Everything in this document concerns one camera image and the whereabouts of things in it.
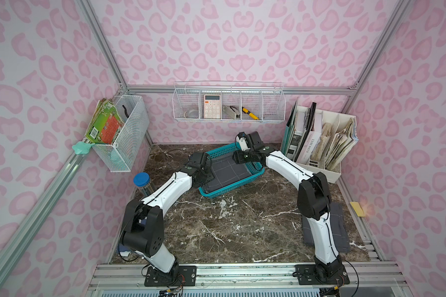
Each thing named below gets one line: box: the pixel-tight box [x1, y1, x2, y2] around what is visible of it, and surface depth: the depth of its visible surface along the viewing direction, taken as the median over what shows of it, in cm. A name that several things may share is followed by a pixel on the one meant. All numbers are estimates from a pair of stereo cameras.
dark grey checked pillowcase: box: [203, 155, 253, 193], surface depth 101 cm
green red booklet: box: [84, 97, 125, 145], surface depth 73 cm
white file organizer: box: [281, 102, 360, 184], surface depth 97 cm
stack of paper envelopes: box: [324, 117, 359, 170], surface depth 92 cm
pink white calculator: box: [203, 94, 222, 119], surface depth 97 cm
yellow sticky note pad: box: [349, 201, 366, 218], surface depth 97 cm
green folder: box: [281, 99, 298, 156], surface depth 92 cm
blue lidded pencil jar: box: [133, 172, 155, 197], surface depth 82 cm
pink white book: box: [296, 111, 323, 165], surface depth 95 cm
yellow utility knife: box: [241, 106, 262, 121], surface depth 100 cm
